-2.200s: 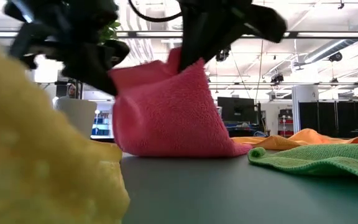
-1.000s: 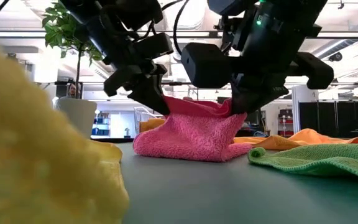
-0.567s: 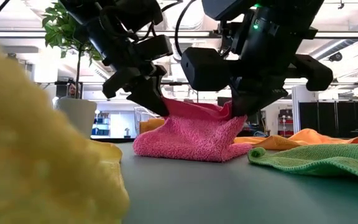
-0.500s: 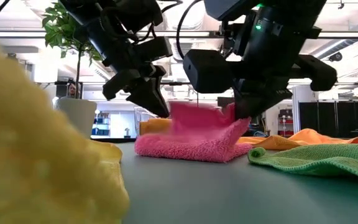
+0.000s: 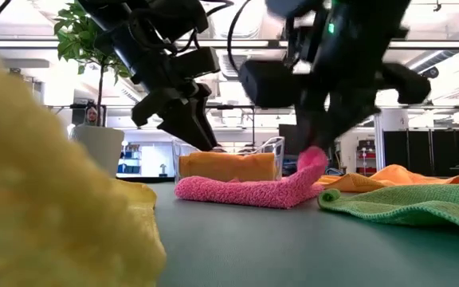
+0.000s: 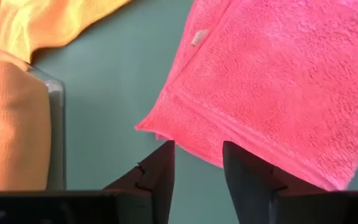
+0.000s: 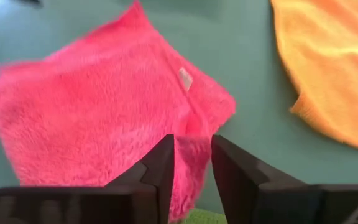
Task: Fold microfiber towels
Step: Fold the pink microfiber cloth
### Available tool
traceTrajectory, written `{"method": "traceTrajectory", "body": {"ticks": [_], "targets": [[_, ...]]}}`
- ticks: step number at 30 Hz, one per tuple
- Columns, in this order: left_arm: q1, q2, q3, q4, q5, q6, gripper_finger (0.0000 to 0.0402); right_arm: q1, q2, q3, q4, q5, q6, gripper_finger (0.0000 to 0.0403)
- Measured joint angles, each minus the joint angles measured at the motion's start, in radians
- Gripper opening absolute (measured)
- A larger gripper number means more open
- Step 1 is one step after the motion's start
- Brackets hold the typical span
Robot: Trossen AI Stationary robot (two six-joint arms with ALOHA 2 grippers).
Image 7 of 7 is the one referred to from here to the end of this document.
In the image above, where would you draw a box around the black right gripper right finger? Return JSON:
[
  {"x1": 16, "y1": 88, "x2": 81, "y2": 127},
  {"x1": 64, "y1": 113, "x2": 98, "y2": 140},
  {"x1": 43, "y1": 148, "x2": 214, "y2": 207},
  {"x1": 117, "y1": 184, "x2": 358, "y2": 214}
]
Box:
[{"x1": 211, "y1": 134, "x2": 307, "y2": 224}]

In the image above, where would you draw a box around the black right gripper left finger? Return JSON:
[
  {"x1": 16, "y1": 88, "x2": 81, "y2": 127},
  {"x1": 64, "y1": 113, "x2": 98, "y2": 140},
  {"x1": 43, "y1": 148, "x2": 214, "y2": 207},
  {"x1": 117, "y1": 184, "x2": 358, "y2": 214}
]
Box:
[{"x1": 104, "y1": 134, "x2": 175, "y2": 224}]

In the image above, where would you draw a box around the pink microfiber towel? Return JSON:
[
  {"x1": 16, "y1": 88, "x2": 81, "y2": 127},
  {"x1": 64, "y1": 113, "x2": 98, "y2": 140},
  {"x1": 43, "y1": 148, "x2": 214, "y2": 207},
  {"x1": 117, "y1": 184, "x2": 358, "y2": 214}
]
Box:
[{"x1": 0, "y1": 0, "x2": 237, "y2": 223}]

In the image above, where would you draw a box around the orange microfiber towel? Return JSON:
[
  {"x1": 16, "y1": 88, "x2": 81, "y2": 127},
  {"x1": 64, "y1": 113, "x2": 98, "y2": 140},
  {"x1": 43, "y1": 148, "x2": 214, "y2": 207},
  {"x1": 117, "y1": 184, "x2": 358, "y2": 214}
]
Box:
[{"x1": 270, "y1": 0, "x2": 358, "y2": 154}]

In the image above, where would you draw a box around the green microfiber towel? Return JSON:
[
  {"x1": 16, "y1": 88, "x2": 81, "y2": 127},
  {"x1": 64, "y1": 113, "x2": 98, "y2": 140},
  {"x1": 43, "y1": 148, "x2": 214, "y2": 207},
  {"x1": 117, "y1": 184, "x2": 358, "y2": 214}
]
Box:
[{"x1": 178, "y1": 208, "x2": 229, "y2": 224}]

